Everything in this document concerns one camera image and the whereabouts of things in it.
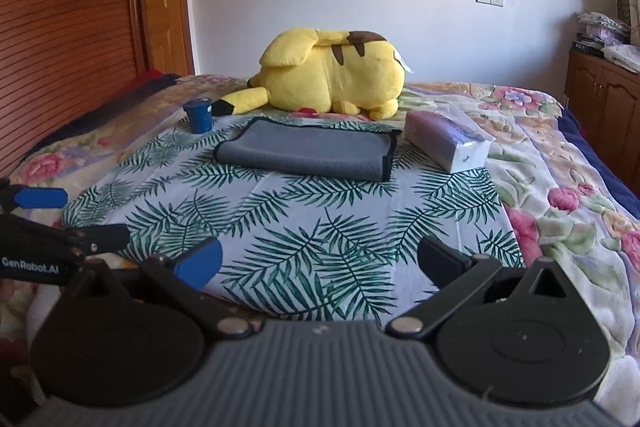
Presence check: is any purple and grey towel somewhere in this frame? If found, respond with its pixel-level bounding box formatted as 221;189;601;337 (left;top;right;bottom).
214;117;400;182

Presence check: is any palm leaf white cloth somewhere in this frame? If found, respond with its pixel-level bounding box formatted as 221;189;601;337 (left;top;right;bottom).
63;117;524;323

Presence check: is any tissue pack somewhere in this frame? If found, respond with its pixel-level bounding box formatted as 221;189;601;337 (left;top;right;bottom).
404;104;495;173

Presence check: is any blue cup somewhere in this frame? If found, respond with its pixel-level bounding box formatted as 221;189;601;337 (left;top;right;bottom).
182;98;213;134

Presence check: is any red and navy bedding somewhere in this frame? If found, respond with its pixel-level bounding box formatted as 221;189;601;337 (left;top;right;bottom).
24;69;180;157

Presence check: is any wooden slatted wardrobe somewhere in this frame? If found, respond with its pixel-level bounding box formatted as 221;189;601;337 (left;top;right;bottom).
1;0;148;173

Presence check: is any wooden side cabinet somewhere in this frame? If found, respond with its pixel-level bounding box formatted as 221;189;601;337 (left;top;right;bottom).
564;50;639;194

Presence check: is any yellow Pikachu plush toy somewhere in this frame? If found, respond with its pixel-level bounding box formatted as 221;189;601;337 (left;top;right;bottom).
212;28;411;120

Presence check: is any white folded cloth on cabinet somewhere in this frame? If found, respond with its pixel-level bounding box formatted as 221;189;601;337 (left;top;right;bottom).
602;44;640;74

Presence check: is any stack of folded items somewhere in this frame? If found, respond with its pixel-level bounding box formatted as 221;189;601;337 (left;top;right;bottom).
572;12;630;57

